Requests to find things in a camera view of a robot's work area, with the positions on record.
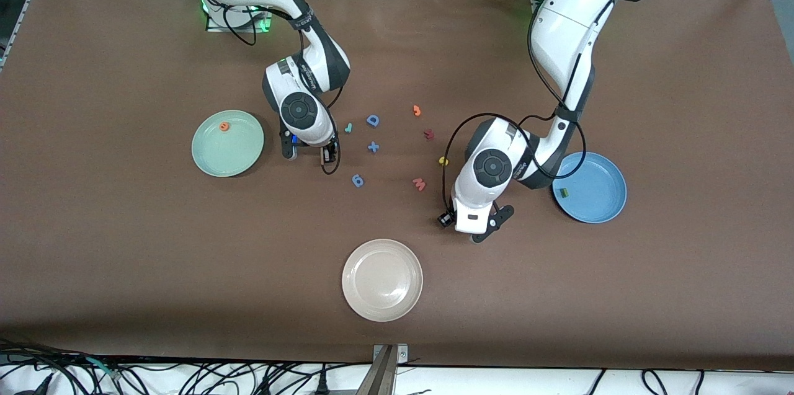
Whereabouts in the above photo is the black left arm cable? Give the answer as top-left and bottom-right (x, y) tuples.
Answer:
(440, 0), (692, 215)

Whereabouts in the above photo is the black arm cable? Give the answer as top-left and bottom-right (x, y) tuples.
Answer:
(440, 0), (692, 215)
(166, 0), (343, 175)

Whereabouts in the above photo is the metal support strut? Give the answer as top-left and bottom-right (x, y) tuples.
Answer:
(357, 345), (399, 395)

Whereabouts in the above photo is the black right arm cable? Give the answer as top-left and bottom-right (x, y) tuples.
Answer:
(166, 0), (343, 175)

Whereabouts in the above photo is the light green plate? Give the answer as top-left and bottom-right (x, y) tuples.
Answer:
(191, 110), (265, 178)

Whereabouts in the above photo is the blue plate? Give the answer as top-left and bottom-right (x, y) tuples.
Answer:
(551, 151), (628, 224)

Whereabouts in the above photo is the metal table edge bracket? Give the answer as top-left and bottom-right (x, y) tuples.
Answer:
(373, 344), (409, 363)

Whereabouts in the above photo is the beige plate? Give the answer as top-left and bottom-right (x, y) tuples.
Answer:
(341, 239), (424, 322)

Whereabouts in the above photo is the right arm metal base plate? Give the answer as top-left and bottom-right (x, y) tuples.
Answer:
(205, 4), (275, 33)

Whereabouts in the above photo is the teal floor cable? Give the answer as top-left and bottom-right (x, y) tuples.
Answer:
(86, 357), (123, 381)

